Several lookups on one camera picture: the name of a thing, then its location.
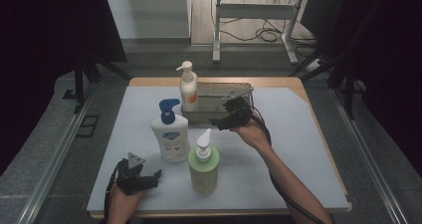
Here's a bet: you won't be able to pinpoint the person's right hand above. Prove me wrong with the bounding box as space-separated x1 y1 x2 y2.
230 112 272 152

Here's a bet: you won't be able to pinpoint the aluminium rail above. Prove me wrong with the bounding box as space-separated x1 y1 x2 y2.
329 88 409 224
16 84 98 224

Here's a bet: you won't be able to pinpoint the white orange-label pump bottle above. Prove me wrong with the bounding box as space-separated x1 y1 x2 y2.
175 60 199 112

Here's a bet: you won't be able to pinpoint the black floor cables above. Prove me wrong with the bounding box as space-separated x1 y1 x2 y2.
218 0 319 58

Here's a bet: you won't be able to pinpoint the white power strip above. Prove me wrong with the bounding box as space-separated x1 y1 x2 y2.
305 58 324 73

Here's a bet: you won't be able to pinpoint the black metal stand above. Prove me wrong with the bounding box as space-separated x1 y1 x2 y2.
63 56 133 113
288 0 366 120

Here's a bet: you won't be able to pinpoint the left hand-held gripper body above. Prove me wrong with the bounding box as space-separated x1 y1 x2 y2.
114 151 154 196

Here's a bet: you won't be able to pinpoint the white wall panel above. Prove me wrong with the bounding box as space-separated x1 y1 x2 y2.
104 0 192 41

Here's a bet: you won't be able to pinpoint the pale grey table mat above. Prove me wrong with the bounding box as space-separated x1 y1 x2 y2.
87 86 351 213

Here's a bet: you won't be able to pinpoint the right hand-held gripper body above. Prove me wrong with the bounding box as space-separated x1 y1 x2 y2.
221 87 255 127

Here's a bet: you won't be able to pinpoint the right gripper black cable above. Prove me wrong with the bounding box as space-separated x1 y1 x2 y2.
250 104 327 224

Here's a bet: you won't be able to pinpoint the white metal desk frame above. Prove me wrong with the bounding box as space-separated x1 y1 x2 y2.
212 0 305 66

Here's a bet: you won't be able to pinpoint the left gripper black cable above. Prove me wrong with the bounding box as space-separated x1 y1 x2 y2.
104 159 126 224

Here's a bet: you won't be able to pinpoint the dark curtain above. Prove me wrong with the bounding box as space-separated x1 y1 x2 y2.
344 0 422 168
0 0 127 177

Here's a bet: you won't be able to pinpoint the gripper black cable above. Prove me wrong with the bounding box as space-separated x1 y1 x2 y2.
250 104 327 224
104 159 126 224

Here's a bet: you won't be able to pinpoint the white bottle with blue pump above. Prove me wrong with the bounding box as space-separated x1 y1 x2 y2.
149 99 191 163

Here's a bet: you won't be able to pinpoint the person's left hand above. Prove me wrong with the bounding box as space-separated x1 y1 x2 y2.
106 185 147 219

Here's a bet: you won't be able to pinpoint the green bottle with white pump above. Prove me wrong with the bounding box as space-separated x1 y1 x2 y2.
187 127 221 197

